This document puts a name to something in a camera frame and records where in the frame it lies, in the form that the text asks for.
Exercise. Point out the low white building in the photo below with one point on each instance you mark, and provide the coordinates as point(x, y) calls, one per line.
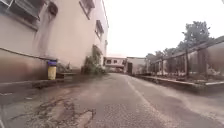
point(116, 62)

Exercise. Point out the green bush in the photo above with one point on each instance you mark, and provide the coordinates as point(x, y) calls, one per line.
point(91, 65)

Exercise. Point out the grey cracked asphalt road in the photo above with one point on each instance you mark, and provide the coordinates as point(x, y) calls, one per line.
point(120, 100)

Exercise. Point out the beige multi-storey building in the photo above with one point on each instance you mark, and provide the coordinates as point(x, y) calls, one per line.
point(66, 33)

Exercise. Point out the yellow bin with blue lid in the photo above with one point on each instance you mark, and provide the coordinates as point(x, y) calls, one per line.
point(52, 71)

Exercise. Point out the concrete kerb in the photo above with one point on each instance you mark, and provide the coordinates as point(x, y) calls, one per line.
point(180, 82)

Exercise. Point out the fence with dark posts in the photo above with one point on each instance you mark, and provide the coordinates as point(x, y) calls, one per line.
point(186, 61)

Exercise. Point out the concrete ledge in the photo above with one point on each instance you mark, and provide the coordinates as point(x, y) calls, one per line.
point(30, 84)

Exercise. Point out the row of trees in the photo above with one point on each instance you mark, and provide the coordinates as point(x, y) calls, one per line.
point(193, 35)

